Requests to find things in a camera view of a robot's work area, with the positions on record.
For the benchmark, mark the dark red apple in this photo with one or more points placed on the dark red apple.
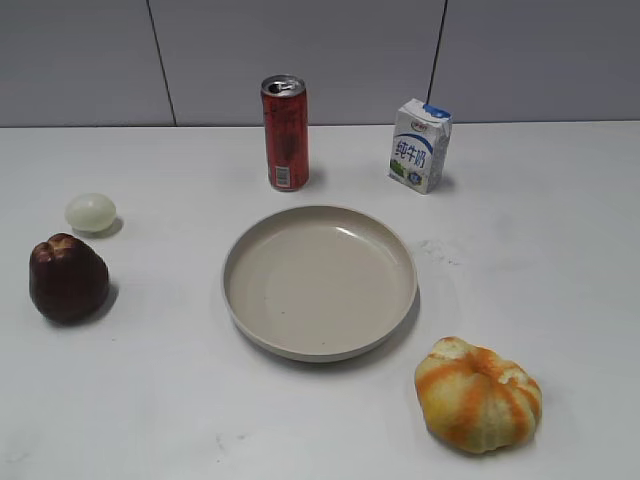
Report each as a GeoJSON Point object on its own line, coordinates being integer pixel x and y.
{"type": "Point", "coordinates": [68, 280]}

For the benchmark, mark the beige round plate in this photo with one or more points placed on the beige round plate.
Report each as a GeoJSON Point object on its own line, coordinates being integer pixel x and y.
{"type": "Point", "coordinates": [320, 284]}

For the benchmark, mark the white blue milk carton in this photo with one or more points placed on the white blue milk carton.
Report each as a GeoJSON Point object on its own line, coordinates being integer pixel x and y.
{"type": "Point", "coordinates": [419, 147]}

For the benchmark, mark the red drink can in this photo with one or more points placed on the red drink can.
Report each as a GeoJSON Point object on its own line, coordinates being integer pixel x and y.
{"type": "Point", "coordinates": [285, 115]}

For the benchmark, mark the orange yellow pumpkin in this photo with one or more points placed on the orange yellow pumpkin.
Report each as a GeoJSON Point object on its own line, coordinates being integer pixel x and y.
{"type": "Point", "coordinates": [475, 400]}

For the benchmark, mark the white egg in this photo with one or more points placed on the white egg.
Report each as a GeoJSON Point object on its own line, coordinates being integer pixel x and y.
{"type": "Point", "coordinates": [90, 212]}

